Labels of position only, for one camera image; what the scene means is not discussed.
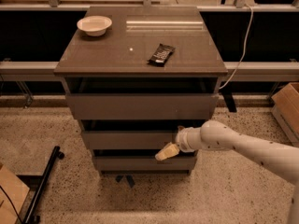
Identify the black snack packet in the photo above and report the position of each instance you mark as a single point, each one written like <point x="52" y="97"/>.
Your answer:
<point x="161" y="55"/>

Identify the grey top drawer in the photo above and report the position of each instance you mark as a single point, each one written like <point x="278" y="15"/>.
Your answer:
<point x="141" y="99"/>

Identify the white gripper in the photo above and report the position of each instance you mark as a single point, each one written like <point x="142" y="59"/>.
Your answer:
<point x="181" y="139"/>

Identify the cardboard box right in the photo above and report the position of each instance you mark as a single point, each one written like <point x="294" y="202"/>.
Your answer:
<point x="286" y="111"/>

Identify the white bowl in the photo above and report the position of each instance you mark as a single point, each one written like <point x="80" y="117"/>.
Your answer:
<point x="94" y="25"/>

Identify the cardboard box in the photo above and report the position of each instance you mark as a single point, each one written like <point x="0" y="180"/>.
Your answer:
<point x="286" y="111"/>
<point x="12" y="196"/>

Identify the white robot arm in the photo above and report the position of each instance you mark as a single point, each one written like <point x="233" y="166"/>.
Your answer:
<point x="280" y="159"/>

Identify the grey drawer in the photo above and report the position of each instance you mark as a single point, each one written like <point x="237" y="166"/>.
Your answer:
<point x="132" y="134"/>
<point x="140" y="160"/>
<point x="141" y="99"/>

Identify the grey metal rail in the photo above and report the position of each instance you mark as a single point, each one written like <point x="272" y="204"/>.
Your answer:
<point x="246" y="71"/>

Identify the black metal bar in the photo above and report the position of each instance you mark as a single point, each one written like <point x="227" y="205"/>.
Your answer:
<point x="30" y="217"/>

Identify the cardboard box left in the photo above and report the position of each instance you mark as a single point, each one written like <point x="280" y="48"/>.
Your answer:
<point x="12" y="196"/>

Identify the grey bottom drawer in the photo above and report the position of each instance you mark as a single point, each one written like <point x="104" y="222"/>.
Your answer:
<point x="140" y="160"/>

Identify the grey drawer cabinet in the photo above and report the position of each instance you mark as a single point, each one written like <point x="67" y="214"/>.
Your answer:
<point x="136" y="32"/>

